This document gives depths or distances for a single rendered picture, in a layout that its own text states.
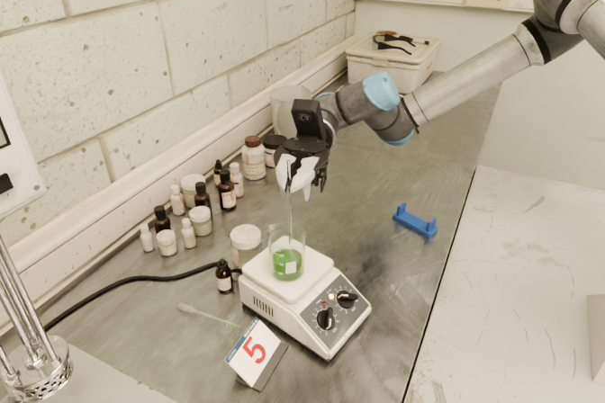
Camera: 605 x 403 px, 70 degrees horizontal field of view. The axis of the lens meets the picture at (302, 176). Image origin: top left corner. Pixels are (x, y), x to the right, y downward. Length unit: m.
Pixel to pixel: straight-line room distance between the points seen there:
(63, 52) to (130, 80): 0.16
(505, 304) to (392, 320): 0.21
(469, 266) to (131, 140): 0.76
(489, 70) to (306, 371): 0.66
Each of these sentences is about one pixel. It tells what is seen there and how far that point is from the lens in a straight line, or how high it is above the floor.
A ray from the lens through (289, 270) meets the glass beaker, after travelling 0.72.
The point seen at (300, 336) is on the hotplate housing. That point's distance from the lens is 0.75.
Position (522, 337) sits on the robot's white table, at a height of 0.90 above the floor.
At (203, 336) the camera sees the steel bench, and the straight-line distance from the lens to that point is 0.80.
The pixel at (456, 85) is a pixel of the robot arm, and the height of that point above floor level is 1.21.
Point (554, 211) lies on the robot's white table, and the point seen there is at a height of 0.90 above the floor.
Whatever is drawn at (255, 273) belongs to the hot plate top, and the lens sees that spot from 0.76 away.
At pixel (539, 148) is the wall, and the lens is 2.18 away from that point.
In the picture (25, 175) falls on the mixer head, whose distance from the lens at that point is 0.42.
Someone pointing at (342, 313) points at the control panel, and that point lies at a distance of 0.76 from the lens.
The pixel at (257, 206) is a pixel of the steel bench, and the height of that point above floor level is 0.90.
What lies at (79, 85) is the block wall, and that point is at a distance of 0.92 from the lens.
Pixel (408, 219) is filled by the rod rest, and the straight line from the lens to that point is 1.03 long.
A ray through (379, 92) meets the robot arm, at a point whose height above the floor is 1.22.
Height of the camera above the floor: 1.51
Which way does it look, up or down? 31 degrees down
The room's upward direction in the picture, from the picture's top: straight up
